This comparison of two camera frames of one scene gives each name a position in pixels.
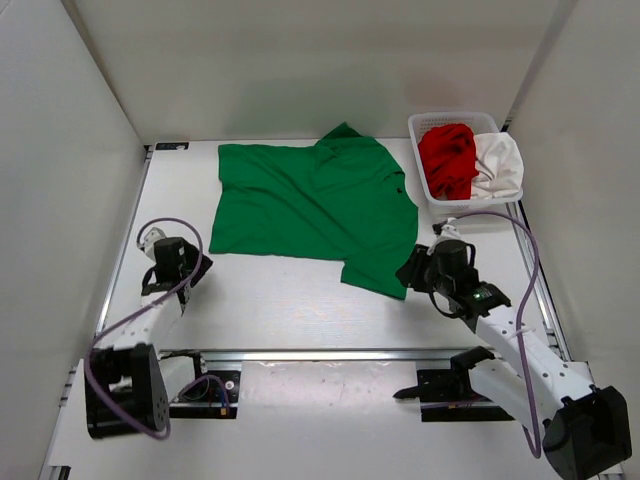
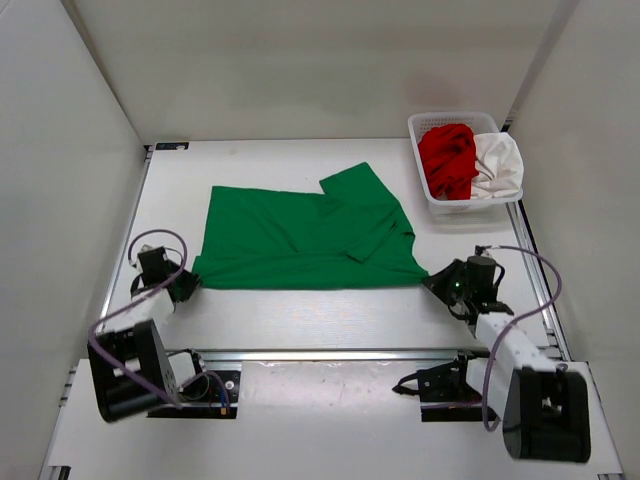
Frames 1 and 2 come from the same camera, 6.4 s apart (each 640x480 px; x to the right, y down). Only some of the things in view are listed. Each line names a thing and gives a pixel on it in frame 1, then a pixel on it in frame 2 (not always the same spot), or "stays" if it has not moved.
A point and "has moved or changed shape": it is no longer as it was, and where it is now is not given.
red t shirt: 449,160 stays
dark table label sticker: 172,145 stays
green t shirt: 341,198 has moved or changed shape
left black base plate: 212,395 stays
